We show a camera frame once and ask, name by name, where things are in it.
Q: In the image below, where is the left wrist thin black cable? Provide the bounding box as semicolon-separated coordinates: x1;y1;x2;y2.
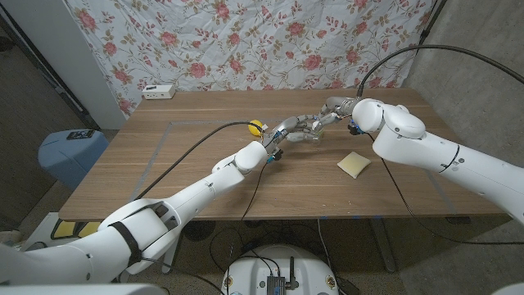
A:
240;162;269;222

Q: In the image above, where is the white table leg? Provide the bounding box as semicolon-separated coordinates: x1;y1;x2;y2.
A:
161;245;181;275

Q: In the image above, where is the floral print backdrop cloth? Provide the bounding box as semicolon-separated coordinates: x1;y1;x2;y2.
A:
64;0;438;119

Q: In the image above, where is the black looped floor cable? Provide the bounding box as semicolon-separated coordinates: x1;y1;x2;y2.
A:
208;227;283;284

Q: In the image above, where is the yellow black floor sticker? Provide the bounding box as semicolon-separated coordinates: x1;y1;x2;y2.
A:
50;219;102;241

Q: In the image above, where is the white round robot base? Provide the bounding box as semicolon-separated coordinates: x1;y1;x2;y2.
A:
220;244;340;295

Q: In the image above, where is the white power strip box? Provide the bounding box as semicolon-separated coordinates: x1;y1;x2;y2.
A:
142;84;177;101

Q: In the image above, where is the blue grey bin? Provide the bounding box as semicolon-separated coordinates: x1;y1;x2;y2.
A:
37;129;110;192

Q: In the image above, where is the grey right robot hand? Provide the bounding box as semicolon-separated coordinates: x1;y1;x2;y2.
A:
313;96;361;133

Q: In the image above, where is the left arm thick black cable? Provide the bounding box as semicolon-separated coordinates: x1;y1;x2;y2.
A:
133;120;265;202

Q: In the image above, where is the black stand pole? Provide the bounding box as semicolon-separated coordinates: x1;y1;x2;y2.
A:
416;0;448;52

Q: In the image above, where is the arm thick black cable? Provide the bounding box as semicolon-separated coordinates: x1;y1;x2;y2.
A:
355;43;524;98
133;120;265;202

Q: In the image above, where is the black flat device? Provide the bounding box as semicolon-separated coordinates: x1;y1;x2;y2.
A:
65;129;96;141

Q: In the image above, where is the black antenna module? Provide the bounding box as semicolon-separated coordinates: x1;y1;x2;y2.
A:
266;256;300;295

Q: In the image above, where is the right arm thick black cable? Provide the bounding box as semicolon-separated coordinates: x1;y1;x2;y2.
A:
355;43;524;98

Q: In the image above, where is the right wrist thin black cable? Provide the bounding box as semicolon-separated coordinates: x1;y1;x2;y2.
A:
365;133;524;246

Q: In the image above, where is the yellow toy lemon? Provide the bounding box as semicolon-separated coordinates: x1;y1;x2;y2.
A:
247;119;265;137

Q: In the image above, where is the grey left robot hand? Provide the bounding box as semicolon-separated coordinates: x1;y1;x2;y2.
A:
261;114;324;155

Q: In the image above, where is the wrist thin black cable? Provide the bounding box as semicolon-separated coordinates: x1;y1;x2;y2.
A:
240;162;269;222
365;133;524;246

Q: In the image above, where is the grey floor cable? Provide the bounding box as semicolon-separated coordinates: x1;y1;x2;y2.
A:
317;219;341;284

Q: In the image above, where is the clear medicine bottle white cap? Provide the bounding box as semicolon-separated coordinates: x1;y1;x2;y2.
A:
298;120;324;145

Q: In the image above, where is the grey table leg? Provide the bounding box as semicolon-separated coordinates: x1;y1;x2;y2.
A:
370;219;398;274

